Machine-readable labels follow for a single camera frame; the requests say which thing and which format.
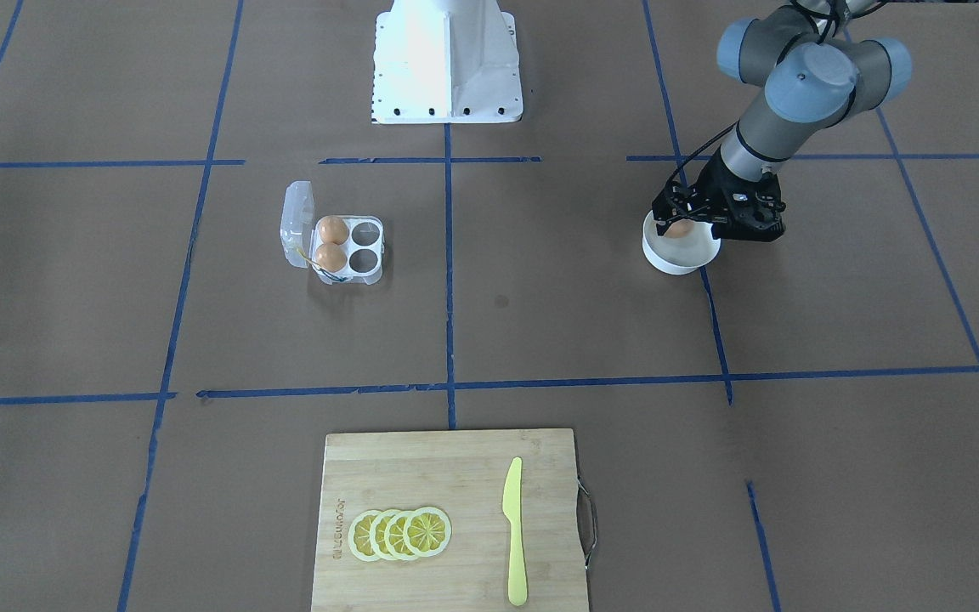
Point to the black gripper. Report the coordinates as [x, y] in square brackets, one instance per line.
[717, 184]

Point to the brown egg from bowl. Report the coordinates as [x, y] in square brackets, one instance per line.
[679, 229]

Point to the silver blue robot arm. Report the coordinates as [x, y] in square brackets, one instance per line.
[808, 80]

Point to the clear plastic egg box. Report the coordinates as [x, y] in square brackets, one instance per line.
[365, 248]

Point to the brown egg in box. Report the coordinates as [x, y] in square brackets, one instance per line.
[332, 229]
[330, 257]

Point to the white ceramic bowl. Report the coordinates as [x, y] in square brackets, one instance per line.
[681, 256]

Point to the yellow plastic knife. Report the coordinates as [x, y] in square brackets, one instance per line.
[517, 589]

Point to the bamboo cutting board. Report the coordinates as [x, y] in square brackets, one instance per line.
[472, 520]

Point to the yellow lemon slice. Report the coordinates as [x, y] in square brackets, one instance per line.
[361, 538]

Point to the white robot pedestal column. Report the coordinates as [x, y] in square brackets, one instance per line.
[446, 62]

